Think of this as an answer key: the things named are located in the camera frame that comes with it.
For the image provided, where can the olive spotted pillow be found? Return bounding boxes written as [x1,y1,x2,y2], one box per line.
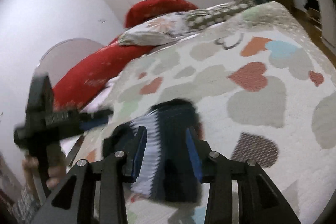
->
[185,0,257,31]

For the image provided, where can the dark navy pants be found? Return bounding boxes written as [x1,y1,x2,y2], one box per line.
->
[102,98,199,203]

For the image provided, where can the person's left hand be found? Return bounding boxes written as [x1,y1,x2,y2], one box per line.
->
[22,154,66,197]

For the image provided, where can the long red pillow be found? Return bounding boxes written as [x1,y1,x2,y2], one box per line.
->
[53,39,154,110]

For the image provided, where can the heart pattern quilt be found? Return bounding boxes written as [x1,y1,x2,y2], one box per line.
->
[77,2,335,223]

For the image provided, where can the floral grey pillow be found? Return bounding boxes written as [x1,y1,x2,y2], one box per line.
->
[117,12,199,46]

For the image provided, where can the white fleece blanket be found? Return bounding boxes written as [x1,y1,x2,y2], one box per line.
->
[81,76,120,113]

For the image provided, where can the rounded pink headboard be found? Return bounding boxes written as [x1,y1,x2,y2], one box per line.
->
[33,38,103,87]

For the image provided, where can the white shelf unit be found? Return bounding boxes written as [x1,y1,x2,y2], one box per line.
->
[304,0,335,51]

